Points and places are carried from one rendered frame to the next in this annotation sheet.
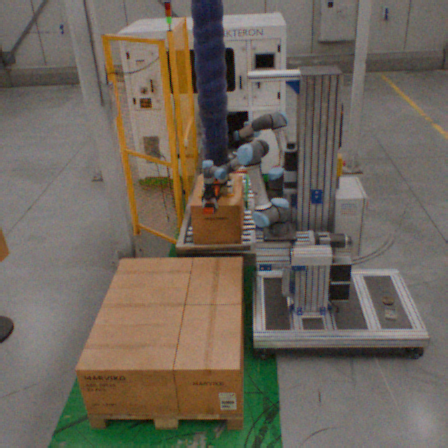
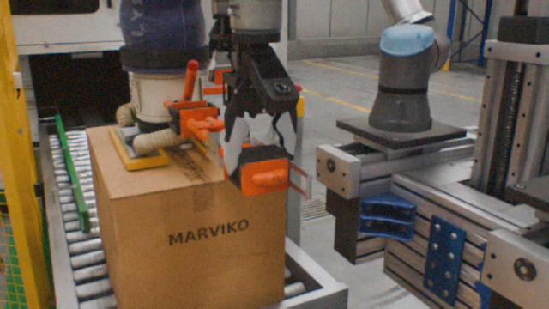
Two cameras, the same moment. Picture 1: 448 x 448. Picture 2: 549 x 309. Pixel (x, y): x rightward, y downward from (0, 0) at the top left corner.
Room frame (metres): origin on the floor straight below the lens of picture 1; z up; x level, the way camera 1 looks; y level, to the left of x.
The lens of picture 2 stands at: (2.45, 0.44, 1.33)
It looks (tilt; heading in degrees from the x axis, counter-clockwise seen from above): 19 degrees down; 329
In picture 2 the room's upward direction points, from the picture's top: straight up
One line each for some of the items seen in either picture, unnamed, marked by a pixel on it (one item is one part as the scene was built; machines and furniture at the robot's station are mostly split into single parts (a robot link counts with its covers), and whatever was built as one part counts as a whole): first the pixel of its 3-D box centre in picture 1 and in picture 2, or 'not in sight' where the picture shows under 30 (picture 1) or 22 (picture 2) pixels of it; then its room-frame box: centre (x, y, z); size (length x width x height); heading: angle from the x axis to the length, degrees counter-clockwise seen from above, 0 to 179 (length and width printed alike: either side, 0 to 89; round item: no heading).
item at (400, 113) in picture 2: (275, 191); (401, 104); (3.23, -0.40, 1.09); 0.15 x 0.15 x 0.10
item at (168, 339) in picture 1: (173, 326); not in sight; (2.63, 0.42, 0.34); 1.20 x 1.00 x 0.40; 176
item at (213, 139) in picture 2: not in sight; (228, 148); (3.17, 0.09, 1.07); 0.07 x 0.07 x 0.04; 84
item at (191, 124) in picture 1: (187, 125); (9, 60); (5.08, 0.36, 1.05); 1.17 x 0.10 x 2.10; 176
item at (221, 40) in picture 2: not in sight; (224, 33); (3.88, -0.24, 1.22); 0.09 x 0.08 x 0.12; 174
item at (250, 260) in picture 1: (219, 258); not in sight; (3.28, 0.07, 0.47); 0.70 x 0.03 x 0.15; 86
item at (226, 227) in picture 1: (219, 209); (176, 211); (3.63, 0.05, 0.75); 0.60 x 0.40 x 0.40; 174
